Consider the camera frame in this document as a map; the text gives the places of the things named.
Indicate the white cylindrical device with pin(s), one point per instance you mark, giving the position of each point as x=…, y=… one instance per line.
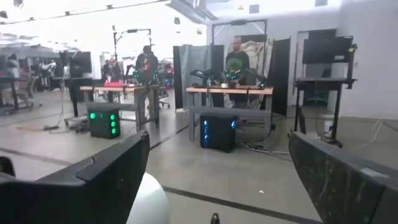
x=150, y=203

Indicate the black background gantry frame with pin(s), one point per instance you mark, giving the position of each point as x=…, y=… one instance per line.
x=132, y=30

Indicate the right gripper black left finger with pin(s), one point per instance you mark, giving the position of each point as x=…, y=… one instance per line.
x=77, y=199

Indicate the pink tray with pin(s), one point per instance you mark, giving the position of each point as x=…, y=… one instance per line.
x=113, y=84

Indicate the black partition panel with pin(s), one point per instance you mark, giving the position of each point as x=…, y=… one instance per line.
x=281, y=77

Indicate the black desk monitor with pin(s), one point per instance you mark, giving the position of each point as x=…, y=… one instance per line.
x=81, y=63

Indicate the computer tower with green lights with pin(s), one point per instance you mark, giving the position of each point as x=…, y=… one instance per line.
x=104, y=123

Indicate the black rolling stand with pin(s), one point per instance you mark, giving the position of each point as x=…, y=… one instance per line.
x=323, y=81

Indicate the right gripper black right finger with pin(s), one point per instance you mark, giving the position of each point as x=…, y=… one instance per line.
x=348, y=189

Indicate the white bucket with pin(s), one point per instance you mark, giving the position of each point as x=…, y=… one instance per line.
x=328, y=128

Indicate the green potted plant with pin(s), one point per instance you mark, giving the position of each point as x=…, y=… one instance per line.
x=234, y=67

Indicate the black background robot arm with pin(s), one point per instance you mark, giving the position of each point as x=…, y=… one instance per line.
x=202, y=74
x=256, y=77

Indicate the office chair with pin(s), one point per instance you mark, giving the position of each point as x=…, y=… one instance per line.
x=28, y=90

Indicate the black frame clamp knob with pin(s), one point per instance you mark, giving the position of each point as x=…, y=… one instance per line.
x=214, y=219

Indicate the wooden top work table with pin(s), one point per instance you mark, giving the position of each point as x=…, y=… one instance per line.
x=109, y=89
x=217, y=90

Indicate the grey curtain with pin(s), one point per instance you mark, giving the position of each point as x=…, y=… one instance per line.
x=194, y=71

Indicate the computer tower with blue lights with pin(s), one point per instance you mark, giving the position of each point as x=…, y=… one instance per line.
x=217, y=133

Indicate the black wall screen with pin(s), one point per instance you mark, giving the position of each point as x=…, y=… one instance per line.
x=326, y=49

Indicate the person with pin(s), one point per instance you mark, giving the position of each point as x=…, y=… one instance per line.
x=237, y=59
x=146, y=63

